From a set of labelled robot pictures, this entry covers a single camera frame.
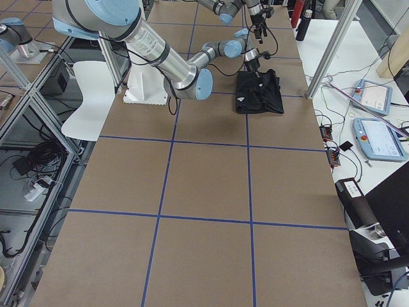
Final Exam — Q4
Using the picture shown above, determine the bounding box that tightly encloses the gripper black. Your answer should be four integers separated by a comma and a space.
244, 50, 271, 78
249, 6, 274, 43

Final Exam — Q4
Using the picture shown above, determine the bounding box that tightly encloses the black graphic t-shirt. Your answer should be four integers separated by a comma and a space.
235, 69, 284, 114

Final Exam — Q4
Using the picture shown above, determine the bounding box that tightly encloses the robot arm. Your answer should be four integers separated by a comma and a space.
52, 1, 268, 100
197, 0, 274, 44

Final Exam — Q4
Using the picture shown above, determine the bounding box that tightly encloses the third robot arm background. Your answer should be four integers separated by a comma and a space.
1, 17, 45, 65

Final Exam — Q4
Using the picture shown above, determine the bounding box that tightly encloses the black water bottle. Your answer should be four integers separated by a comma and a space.
295, 9, 313, 42

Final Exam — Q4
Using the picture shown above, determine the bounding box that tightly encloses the red water bottle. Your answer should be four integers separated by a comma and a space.
291, 0, 304, 27

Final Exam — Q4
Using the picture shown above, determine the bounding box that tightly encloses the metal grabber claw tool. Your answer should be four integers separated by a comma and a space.
327, 83, 409, 139

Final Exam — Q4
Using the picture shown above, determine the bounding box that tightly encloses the orange connector board near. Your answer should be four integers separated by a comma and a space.
326, 148, 341, 168

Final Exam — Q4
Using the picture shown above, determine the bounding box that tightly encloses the small black square pad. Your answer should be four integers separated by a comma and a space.
339, 141, 353, 152

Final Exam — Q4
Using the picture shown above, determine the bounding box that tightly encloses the teach pendant tablet far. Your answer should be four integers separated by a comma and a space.
352, 79, 392, 116

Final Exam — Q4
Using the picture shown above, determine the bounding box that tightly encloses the teach pendant tablet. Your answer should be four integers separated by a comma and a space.
352, 79, 392, 116
353, 118, 408, 162

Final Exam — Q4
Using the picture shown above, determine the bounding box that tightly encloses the teach pendant tablet near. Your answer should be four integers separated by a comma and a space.
353, 118, 408, 162

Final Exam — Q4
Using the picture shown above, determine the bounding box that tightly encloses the brown paper table cover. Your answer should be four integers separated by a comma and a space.
31, 6, 366, 306

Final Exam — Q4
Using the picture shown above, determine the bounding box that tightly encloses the white plastic chair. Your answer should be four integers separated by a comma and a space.
61, 61, 116, 141

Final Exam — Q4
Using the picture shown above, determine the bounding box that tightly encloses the black box with label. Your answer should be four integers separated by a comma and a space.
335, 178, 378, 230

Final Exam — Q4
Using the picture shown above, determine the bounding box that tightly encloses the black monitor stand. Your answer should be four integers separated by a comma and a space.
349, 163, 408, 295

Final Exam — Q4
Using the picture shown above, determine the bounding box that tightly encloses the white power strip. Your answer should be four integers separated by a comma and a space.
24, 176, 52, 202

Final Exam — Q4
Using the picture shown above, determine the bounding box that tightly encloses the aluminium frame post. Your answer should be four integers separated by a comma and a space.
305, 0, 362, 100

